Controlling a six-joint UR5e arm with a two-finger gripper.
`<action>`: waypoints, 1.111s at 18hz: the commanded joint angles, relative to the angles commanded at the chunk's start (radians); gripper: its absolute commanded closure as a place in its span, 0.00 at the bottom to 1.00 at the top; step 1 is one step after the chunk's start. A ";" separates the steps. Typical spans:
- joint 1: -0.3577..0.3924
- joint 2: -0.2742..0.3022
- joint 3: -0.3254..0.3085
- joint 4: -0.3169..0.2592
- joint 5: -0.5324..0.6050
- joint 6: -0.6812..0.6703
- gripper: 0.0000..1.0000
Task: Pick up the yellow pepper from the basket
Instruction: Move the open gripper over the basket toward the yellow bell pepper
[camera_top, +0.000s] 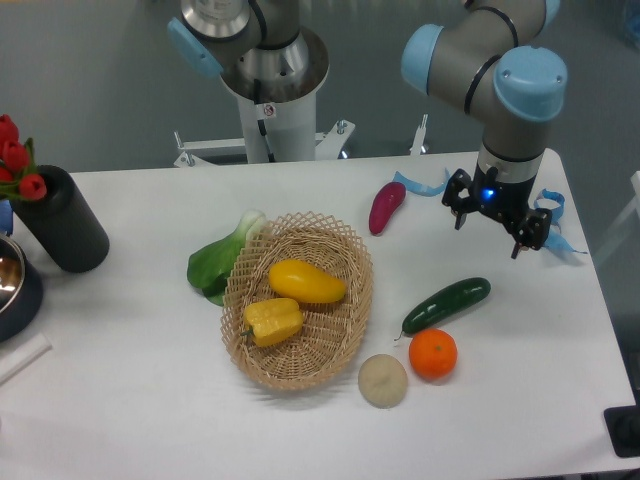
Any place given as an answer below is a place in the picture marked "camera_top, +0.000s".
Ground yellow bell pepper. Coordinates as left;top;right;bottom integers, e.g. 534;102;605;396
241;298;304;347

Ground blue tangled ribbon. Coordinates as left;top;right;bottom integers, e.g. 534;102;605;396
534;188;587;254

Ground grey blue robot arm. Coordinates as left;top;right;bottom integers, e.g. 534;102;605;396
167;1;568;250

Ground black device at edge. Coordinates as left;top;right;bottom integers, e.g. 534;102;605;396
604;405;639;458

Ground blue ribbon strip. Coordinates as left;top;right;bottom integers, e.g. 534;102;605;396
393;169;451;197

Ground woven wicker basket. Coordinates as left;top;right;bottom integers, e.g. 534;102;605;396
220;210;375;392

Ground orange tangerine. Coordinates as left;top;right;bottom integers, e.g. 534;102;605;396
408;329;458;380

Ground green cucumber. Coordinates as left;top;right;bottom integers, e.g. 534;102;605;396
395;277;492;341

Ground beige steamed bun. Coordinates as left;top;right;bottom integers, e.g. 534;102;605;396
358;354;408;409

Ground purple eggplant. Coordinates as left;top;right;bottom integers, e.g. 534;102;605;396
368;181;406;235

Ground black cylindrical vase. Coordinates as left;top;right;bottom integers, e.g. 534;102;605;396
10;165;110;273

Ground dark metal bowl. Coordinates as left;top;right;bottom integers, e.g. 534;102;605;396
0;235;44;342

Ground yellow mango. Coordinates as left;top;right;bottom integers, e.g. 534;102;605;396
268;259;347;304

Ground green bok choy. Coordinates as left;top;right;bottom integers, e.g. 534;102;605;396
187;210;266;307

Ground red tulip flowers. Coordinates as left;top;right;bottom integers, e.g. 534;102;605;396
1;114;47;202

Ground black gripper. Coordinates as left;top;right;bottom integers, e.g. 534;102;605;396
442;159;552;259

